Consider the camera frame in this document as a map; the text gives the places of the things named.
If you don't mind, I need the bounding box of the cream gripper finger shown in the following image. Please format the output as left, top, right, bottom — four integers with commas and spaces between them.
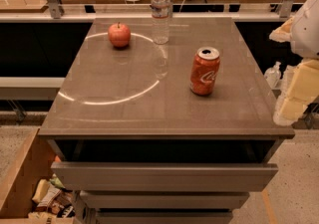
273, 59, 319, 126
269, 17, 294, 43

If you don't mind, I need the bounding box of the red coke can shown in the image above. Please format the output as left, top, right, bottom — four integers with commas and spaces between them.
190, 47, 220, 96

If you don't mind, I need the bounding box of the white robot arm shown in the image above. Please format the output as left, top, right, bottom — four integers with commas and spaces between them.
269, 0, 319, 126

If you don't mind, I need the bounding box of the clear sanitizer bottle left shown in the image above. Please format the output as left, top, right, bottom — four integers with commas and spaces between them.
264, 62, 281, 89

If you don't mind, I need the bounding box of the clear plastic water bottle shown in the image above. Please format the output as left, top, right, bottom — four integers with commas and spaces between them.
151, 0, 170, 45

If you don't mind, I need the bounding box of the red apple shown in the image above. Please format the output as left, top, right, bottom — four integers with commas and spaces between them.
108, 23, 131, 48

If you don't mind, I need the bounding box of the grey drawer cabinet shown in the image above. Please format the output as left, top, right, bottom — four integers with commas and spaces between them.
39, 18, 294, 224

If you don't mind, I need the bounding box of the wooden bin with snacks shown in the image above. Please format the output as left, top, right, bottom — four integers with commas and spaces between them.
0, 129, 74, 224

